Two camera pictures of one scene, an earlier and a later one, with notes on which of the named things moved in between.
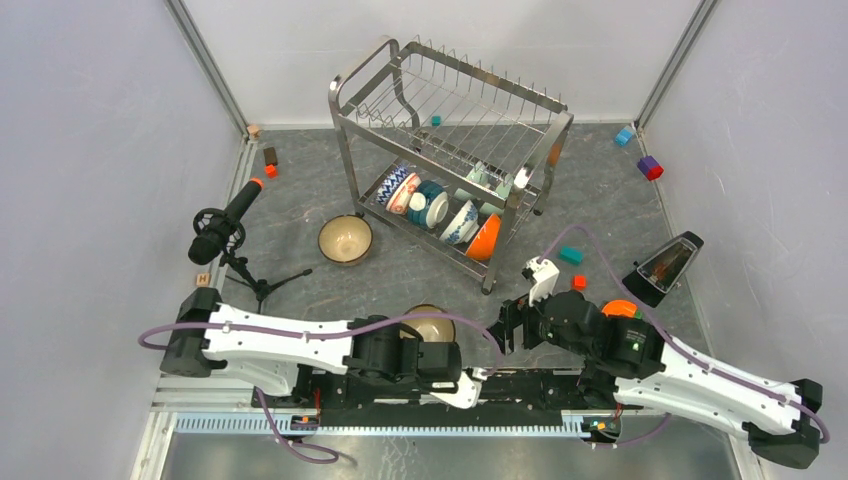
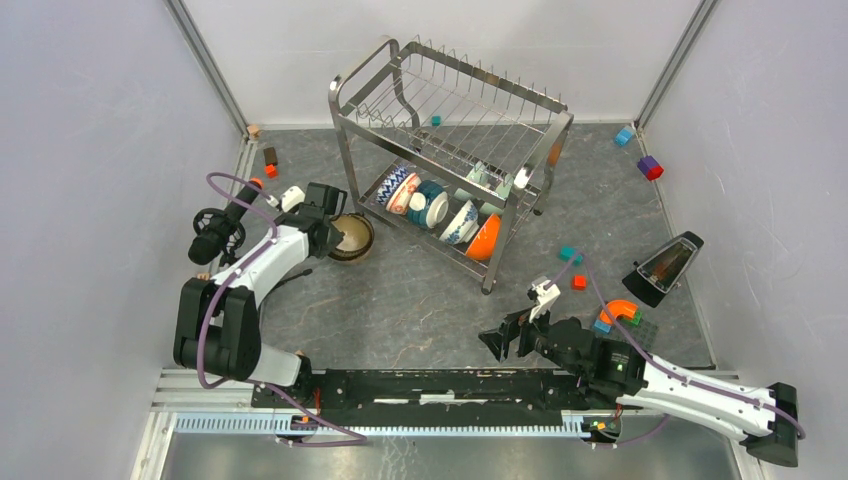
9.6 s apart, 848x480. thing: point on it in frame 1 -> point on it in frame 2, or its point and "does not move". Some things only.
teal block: x=571 y=255 does not move
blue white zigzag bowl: x=391 y=183 does not move
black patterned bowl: x=430 y=329 -> x=358 y=236
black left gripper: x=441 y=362 -> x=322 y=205
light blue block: x=624 y=135 does not move
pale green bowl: x=479 y=175 does not move
